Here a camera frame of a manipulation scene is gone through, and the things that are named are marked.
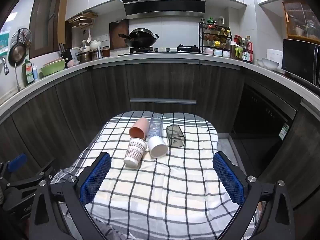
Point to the green plastic basin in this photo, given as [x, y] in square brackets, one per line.
[53, 68]

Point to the group of spice jars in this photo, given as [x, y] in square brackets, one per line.
[220, 38]

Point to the dark wooden cutting board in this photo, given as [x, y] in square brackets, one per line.
[120, 27]

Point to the small ceramic condiment pot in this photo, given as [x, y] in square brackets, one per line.
[218, 52]
[226, 54]
[208, 51]

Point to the metal cooking pot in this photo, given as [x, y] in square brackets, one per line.
[84, 57]

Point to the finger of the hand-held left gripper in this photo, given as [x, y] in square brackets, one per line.
[35, 178]
[17, 160]

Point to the brown wooden door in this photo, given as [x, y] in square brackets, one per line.
[45, 20]

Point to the black knife block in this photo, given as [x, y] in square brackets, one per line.
[65, 53]

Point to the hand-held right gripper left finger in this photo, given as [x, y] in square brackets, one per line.
[96, 178]

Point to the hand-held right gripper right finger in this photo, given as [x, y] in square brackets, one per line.
[228, 180]

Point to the dark sauce bottle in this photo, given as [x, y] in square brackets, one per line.
[247, 52]

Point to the patterned paper cup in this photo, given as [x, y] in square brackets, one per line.
[134, 152]

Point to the built-in black dishwasher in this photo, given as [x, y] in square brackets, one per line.
[262, 115]

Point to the gas hob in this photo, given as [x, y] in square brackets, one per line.
[165, 51]

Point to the small blue white bottle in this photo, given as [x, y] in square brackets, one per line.
[35, 73]

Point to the white hanging ladle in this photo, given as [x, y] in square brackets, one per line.
[89, 38]

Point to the black microwave oven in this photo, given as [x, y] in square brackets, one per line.
[300, 60]

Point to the brown jar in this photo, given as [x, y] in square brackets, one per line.
[106, 52]

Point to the pink plastic cup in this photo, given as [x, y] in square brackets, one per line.
[140, 128]

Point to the wooden glass door cabinet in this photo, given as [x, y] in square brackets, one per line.
[302, 20]

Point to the white cup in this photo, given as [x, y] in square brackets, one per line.
[157, 149]

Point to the hanging frying pan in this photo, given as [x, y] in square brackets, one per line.
[17, 52]

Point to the large white bowl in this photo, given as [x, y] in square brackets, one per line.
[271, 64]

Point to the wall rack with boards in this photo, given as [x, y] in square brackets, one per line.
[82, 18]

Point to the black white checked cloth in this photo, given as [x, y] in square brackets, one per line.
[160, 192]

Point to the black wok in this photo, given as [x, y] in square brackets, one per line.
[142, 38]

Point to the grey transparent cup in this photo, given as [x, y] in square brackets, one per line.
[175, 135]

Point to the green dish soap bottle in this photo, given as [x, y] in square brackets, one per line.
[28, 72]

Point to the dark wood lower cabinets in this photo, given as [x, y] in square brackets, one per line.
[160, 82]

